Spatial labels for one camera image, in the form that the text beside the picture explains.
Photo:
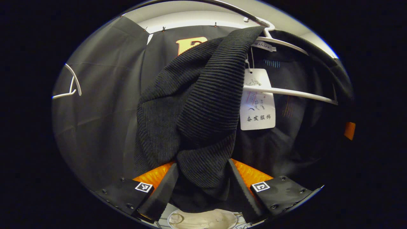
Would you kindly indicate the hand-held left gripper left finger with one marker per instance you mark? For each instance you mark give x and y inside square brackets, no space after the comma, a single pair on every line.
[163,190]

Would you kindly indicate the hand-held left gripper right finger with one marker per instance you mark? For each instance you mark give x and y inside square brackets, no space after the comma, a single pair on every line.
[241,194]

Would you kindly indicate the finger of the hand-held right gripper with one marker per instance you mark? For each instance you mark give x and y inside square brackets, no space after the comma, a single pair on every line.
[349,130]

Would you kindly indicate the white laundry hamper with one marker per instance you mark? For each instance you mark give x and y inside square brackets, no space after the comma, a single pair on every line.
[203,221]

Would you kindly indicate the black knitted garment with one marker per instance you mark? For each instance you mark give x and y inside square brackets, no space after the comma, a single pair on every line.
[203,95]

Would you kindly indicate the white empty clothes hanger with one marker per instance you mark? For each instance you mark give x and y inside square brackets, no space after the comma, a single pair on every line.
[63,94]

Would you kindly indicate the white paper garment tag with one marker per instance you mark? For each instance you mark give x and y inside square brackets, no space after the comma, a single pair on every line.
[257,117]

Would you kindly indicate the black backdrop cloth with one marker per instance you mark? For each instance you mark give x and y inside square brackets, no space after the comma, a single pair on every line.
[105,95]

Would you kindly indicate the row of small backdrop clips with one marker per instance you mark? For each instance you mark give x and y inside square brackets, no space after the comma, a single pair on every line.
[163,29]

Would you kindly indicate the black clothes rail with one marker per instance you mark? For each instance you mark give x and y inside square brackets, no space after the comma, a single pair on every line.
[244,13]

